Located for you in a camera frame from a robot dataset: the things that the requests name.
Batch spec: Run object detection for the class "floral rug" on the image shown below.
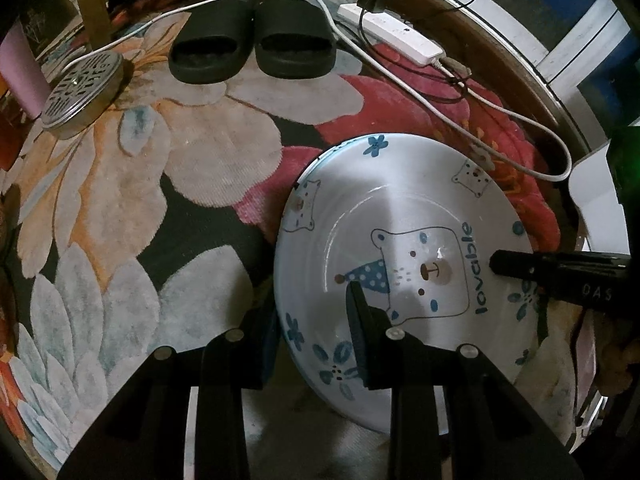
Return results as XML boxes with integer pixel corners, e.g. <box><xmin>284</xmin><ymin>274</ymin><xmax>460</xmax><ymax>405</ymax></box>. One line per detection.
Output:
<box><xmin>0</xmin><ymin>0</ymin><xmax>608</xmax><ymax>480</ymax></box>

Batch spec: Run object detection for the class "white power strip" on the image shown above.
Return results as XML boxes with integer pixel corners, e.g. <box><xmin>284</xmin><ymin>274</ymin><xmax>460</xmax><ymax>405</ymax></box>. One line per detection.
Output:
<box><xmin>337</xmin><ymin>2</ymin><xmax>446</xmax><ymax>67</ymax></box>

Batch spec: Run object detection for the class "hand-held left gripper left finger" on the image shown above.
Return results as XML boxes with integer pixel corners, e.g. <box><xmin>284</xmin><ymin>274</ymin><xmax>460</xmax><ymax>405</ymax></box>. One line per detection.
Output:
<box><xmin>56</xmin><ymin>305</ymin><xmax>280</xmax><ymax>480</ymax></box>

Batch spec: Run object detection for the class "person's right hand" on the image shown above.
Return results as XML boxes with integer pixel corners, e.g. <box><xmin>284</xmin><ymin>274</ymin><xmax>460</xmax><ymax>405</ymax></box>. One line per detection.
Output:
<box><xmin>597</xmin><ymin>330</ymin><xmax>640</xmax><ymax>398</ymax></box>

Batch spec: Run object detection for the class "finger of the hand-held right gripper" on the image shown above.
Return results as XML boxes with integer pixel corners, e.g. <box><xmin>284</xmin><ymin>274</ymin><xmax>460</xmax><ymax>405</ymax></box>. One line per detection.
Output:
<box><xmin>488</xmin><ymin>249</ymin><xmax>631</xmax><ymax>291</ymax></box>

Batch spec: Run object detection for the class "pink tumbler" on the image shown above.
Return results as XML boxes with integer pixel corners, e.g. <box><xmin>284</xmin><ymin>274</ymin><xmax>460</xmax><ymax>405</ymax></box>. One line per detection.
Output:
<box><xmin>0</xmin><ymin>25</ymin><xmax>46</xmax><ymax>120</ymax></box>

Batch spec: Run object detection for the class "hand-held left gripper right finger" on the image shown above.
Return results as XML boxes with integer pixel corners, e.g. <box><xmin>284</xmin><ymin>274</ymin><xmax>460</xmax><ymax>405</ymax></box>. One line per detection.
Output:
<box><xmin>346</xmin><ymin>281</ymin><xmax>586</xmax><ymax>480</ymax></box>

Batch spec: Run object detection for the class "white cable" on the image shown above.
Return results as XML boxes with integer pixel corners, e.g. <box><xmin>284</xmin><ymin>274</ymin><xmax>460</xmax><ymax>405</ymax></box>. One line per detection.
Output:
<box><xmin>92</xmin><ymin>0</ymin><xmax>573</xmax><ymax>181</ymax></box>

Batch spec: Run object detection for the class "black slipper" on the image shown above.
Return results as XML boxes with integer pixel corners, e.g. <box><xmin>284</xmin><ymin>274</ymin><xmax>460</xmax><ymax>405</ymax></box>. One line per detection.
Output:
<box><xmin>255</xmin><ymin>0</ymin><xmax>337</xmax><ymax>79</ymax></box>
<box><xmin>167</xmin><ymin>0</ymin><xmax>256</xmax><ymax>83</ymax></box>

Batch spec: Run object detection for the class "wooden chair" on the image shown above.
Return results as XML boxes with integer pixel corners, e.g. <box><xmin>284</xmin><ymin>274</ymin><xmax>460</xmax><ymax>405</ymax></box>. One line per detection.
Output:
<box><xmin>70</xmin><ymin>0</ymin><xmax>251</xmax><ymax>51</ymax></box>

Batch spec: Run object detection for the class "white bear print plate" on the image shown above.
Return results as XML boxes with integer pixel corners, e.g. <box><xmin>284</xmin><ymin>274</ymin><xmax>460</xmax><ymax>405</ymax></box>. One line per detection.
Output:
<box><xmin>274</xmin><ymin>132</ymin><xmax>550</xmax><ymax>433</ymax></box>

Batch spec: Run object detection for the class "round perforated metal tin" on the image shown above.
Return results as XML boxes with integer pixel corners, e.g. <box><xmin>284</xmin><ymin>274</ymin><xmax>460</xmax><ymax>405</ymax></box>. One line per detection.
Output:
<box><xmin>40</xmin><ymin>51</ymin><xmax>125</xmax><ymax>140</ymax></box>

